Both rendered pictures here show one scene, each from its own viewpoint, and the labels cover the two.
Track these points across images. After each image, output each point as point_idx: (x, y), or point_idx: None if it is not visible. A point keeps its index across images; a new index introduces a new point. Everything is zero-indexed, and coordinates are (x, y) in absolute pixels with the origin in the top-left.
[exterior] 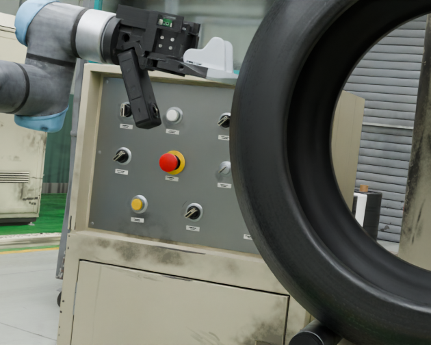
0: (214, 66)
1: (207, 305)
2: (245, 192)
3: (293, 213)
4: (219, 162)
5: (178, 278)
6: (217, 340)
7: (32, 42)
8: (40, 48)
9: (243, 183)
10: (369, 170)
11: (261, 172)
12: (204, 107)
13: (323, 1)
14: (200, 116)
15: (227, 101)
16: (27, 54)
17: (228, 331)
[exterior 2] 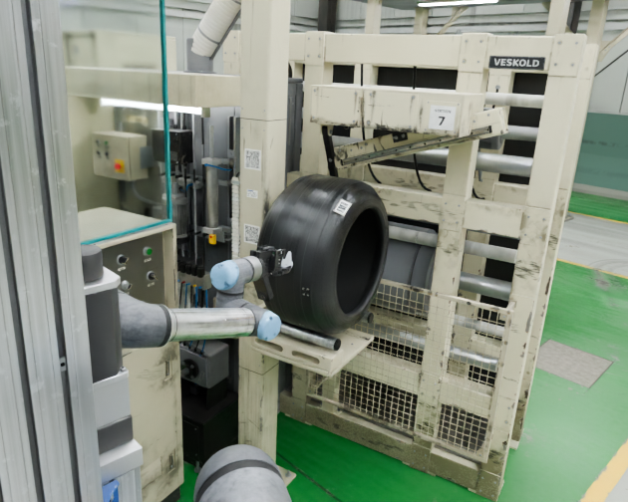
0: (289, 263)
1: (141, 359)
2: (322, 307)
3: (338, 306)
4: (121, 283)
5: (125, 356)
6: (148, 371)
7: (236, 287)
8: (241, 289)
9: (323, 304)
10: None
11: (331, 298)
12: (108, 256)
13: (343, 233)
14: (106, 263)
15: (119, 248)
16: (233, 294)
17: (152, 364)
